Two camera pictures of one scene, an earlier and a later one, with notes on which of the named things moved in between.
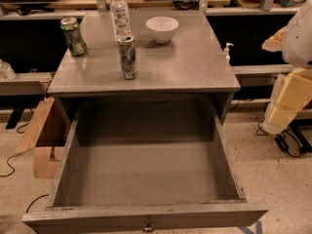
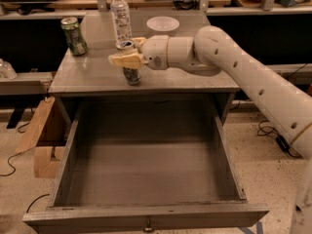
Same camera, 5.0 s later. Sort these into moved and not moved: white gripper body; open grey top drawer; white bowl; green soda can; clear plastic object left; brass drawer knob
Moved: white gripper body
Not moved: brass drawer knob; clear plastic object left; white bowl; open grey top drawer; green soda can
